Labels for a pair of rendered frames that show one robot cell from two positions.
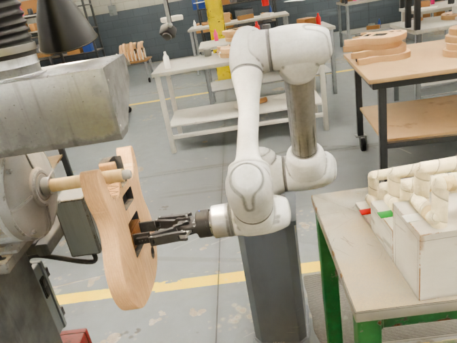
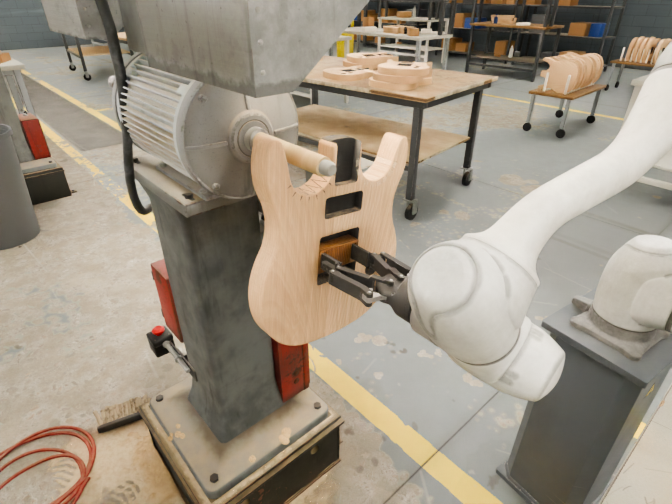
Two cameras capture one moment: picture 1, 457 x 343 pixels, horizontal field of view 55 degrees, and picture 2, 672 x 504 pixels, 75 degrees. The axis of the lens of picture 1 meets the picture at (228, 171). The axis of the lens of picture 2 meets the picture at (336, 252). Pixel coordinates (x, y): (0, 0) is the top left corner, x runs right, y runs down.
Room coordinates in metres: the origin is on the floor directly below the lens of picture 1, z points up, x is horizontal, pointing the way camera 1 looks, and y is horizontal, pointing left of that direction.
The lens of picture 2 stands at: (0.53, -0.22, 1.49)
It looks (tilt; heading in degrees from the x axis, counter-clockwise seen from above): 31 degrees down; 44
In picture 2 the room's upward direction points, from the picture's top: straight up
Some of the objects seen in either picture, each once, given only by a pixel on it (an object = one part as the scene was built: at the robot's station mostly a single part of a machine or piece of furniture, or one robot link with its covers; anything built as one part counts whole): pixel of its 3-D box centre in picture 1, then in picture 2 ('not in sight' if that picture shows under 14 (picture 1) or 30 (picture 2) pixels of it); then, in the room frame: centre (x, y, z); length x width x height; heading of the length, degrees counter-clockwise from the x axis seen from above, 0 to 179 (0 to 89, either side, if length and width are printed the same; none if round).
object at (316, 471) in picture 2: not in sight; (243, 434); (1.02, 0.72, 0.12); 0.61 x 0.51 x 0.25; 176
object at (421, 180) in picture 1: (421, 188); not in sight; (0.85, -0.42, 1.15); 0.03 x 0.03 x 0.09
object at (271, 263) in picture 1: (273, 271); (580, 415); (1.71, -0.13, 0.35); 0.28 x 0.28 x 0.70; 78
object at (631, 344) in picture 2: not in sight; (613, 317); (1.71, -0.11, 0.73); 0.22 x 0.18 x 0.06; 78
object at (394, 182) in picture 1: (394, 189); not in sight; (1.01, -0.42, 1.07); 0.03 x 0.03 x 0.09
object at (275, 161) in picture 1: (262, 173); (644, 280); (1.71, -0.14, 0.87); 0.18 x 0.16 x 0.22; 80
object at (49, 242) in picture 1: (54, 233); not in sight; (1.19, 0.56, 1.02); 0.19 x 0.04 x 0.04; 176
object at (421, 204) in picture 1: (424, 208); not in sight; (0.81, -0.41, 1.12); 0.11 x 0.03 x 0.03; 179
